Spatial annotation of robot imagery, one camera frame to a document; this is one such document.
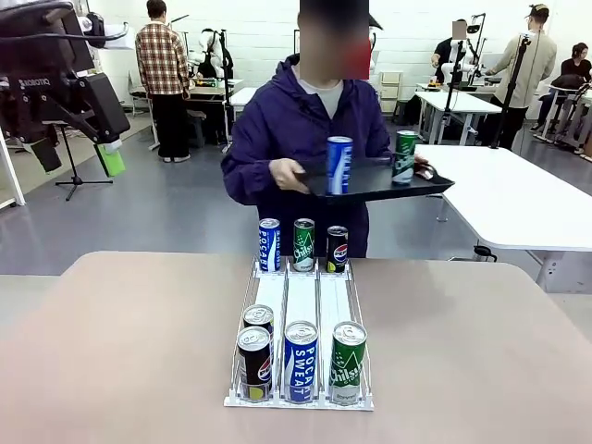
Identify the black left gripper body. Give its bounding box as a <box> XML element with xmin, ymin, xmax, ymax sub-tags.
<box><xmin>0</xmin><ymin>4</ymin><xmax>96</xmax><ymax>145</ymax></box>

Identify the blue Pocari Sweat can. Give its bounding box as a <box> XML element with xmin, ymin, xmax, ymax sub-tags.
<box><xmin>283</xmin><ymin>320</ymin><xmax>320</xmax><ymax>403</ymax></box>
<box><xmin>326</xmin><ymin>135</ymin><xmax>354</xmax><ymax>196</ymax></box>
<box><xmin>258</xmin><ymin>217</ymin><xmax>282</xmax><ymax>273</ymax></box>

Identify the black serving tray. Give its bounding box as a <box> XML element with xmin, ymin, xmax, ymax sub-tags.
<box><xmin>292</xmin><ymin>155</ymin><xmax>457</xmax><ymax>206</ymax></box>

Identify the green Chilsung cider can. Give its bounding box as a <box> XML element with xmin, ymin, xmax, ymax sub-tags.
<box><xmin>329</xmin><ymin>320</ymin><xmax>368</xmax><ymax>407</ymax></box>
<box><xmin>293</xmin><ymin>217</ymin><xmax>316</xmax><ymax>273</ymax></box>
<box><xmin>391</xmin><ymin>129</ymin><xmax>420</xmax><ymax>186</ymax></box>

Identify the purple-sleeved right forearm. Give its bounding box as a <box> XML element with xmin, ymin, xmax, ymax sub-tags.
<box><xmin>220</xmin><ymin>154</ymin><xmax>278</xmax><ymax>205</ymax></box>

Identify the person in purple jacket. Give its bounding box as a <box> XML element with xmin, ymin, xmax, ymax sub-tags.
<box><xmin>220</xmin><ymin>0</ymin><xmax>394</xmax><ymax>259</ymax></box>

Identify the person in black jacket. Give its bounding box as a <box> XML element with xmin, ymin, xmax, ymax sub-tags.
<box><xmin>432</xmin><ymin>18</ymin><xmax>469</xmax><ymax>89</ymax></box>

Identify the person's right hand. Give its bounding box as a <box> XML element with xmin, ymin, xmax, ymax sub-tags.
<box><xmin>269</xmin><ymin>158</ymin><xmax>308</xmax><ymax>191</ymax></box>

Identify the person's left hand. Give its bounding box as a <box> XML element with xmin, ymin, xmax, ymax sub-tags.
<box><xmin>413</xmin><ymin>154</ymin><xmax>439</xmax><ymax>180</ymax></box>

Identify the thin black tripod stand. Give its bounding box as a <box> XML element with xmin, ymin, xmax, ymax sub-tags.
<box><xmin>55</xmin><ymin>124</ymin><xmax>115</xmax><ymax>203</ymax></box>

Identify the man in plaid shirt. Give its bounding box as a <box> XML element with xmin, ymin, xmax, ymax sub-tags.
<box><xmin>134</xmin><ymin>0</ymin><xmax>192</xmax><ymax>164</ymax></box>

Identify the white lab desk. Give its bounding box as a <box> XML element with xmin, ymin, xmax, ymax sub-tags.
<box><xmin>187</xmin><ymin>78</ymin><xmax>245</xmax><ymax>144</ymax></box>

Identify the black pole stand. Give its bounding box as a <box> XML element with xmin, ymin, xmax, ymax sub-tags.
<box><xmin>216</xmin><ymin>28</ymin><xmax>236</xmax><ymax>152</ymax></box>

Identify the white standing desk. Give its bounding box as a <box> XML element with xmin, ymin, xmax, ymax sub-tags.
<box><xmin>228</xmin><ymin>86</ymin><xmax>260</xmax><ymax>122</ymax></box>

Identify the black Pepsi can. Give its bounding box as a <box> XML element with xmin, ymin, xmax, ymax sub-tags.
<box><xmin>326</xmin><ymin>225</ymin><xmax>350</xmax><ymax>275</ymax></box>
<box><xmin>242</xmin><ymin>303</ymin><xmax>275</xmax><ymax>341</ymax></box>
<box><xmin>236</xmin><ymin>326</ymin><xmax>273</xmax><ymax>401</ymax></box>

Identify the white can dispenser rack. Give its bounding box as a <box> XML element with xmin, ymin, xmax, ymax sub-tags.
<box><xmin>223</xmin><ymin>255</ymin><xmax>376</xmax><ymax>413</ymax></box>

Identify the white drawer cabinet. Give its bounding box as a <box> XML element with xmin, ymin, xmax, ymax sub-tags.
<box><xmin>378</xmin><ymin>69</ymin><xmax>403</xmax><ymax>112</ymax></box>

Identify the long white table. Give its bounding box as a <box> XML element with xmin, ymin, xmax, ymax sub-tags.
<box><xmin>413</xmin><ymin>90</ymin><xmax>504</xmax><ymax>145</ymax></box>

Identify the black kettle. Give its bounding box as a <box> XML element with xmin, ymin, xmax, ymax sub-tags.
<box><xmin>472</xmin><ymin>244</ymin><xmax>499</xmax><ymax>264</ymax></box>

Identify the large white table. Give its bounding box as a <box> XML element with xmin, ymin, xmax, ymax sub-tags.
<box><xmin>413</xmin><ymin>143</ymin><xmax>592</xmax><ymax>293</ymax></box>

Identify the man in beige jacket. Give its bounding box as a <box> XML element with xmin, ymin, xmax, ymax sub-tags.
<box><xmin>489</xmin><ymin>3</ymin><xmax>559</xmax><ymax>150</ymax></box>

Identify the woman in black clothes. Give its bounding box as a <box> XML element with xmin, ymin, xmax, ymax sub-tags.
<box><xmin>536</xmin><ymin>42</ymin><xmax>592</xmax><ymax>133</ymax></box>

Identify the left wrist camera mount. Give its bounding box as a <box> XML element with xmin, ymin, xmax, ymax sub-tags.
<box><xmin>78</xmin><ymin>11</ymin><xmax>133</xmax><ymax>51</ymax></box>

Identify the tall black camera tripod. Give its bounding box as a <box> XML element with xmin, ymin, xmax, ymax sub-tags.
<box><xmin>488</xmin><ymin>31</ymin><xmax>533</xmax><ymax>150</ymax></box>

